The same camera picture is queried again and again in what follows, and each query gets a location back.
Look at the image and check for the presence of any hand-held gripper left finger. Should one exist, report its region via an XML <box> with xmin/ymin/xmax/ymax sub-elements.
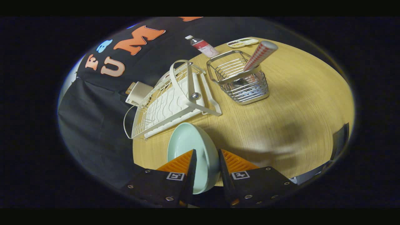
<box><xmin>120</xmin><ymin>149</ymin><xmax>198</xmax><ymax>208</ymax></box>

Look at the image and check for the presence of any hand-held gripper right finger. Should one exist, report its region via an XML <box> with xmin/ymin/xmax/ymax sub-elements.
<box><xmin>218</xmin><ymin>149</ymin><xmax>298</xmax><ymax>208</ymax></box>

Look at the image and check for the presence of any pale green plate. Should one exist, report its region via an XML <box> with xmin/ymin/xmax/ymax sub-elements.
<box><xmin>167</xmin><ymin>122</ymin><xmax>221</xmax><ymax>195</ymax></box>

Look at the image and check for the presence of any white wire dish rack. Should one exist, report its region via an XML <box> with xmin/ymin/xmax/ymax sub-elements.
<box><xmin>123</xmin><ymin>59</ymin><xmax>222</xmax><ymax>140</ymax></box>

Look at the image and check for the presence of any silver metal wire basket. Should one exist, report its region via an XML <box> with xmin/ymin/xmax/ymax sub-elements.
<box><xmin>206</xmin><ymin>50</ymin><xmax>270</xmax><ymax>105</ymax></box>

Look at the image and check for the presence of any red checked handle spoon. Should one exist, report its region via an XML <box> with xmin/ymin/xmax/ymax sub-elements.
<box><xmin>233</xmin><ymin>41</ymin><xmax>278</xmax><ymax>88</ymax></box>

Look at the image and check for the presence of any white toaster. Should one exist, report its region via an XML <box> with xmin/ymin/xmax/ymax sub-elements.
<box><xmin>126</xmin><ymin>82</ymin><xmax>153</xmax><ymax>107</ymax></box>

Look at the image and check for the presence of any small clear plastic bottle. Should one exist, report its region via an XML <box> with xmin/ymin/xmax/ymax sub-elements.
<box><xmin>185</xmin><ymin>35</ymin><xmax>220</xmax><ymax>58</ymax></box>

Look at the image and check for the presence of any white compartment snack tray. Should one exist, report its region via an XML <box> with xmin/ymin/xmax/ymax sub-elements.
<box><xmin>227</xmin><ymin>37</ymin><xmax>259</xmax><ymax>48</ymax></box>

